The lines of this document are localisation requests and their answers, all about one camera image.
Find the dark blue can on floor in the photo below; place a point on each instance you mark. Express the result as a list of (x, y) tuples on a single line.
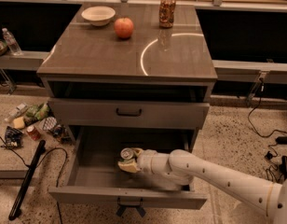
[(60, 134)]

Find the small red can on floor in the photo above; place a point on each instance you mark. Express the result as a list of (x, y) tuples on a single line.
[(33, 132)]

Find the white bowl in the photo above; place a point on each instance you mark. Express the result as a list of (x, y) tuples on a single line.
[(98, 16)]

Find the plastic bottle on floor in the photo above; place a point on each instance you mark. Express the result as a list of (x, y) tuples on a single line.
[(16, 112)]

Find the black bar on floor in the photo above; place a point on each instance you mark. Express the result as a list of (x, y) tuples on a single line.
[(16, 208)]

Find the clear plastic water bottle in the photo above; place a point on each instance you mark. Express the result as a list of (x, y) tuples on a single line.
[(11, 42)]

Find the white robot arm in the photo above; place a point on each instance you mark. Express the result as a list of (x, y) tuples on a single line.
[(181, 167)]

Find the orange patterned can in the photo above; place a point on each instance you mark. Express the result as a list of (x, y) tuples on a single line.
[(166, 13)]

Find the green snack bag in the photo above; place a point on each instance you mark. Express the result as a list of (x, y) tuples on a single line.
[(36, 113)]

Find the black power adapter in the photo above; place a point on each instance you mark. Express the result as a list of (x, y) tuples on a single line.
[(282, 140)]

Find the grey drawer cabinet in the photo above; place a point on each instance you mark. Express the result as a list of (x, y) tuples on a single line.
[(154, 65)]

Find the white checkered package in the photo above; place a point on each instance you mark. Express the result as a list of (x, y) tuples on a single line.
[(48, 124)]

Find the red apple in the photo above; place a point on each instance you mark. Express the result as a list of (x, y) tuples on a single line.
[(123, 27)]

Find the blue patterned snack bag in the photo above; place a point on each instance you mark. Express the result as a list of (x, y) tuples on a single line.
[(13, 137)]

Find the green soda can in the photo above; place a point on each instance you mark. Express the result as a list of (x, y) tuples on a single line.
[(127, 154)]

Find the black bar right floor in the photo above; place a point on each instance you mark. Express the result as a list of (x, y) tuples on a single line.
[(283, 167)]

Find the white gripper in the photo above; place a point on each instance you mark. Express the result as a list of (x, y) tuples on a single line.
[(144, 161)]

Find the open grey lower drawer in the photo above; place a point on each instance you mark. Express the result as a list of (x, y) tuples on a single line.
[(94, 176)]

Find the yellow sponge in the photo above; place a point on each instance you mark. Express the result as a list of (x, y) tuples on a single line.
[(18, 123)]

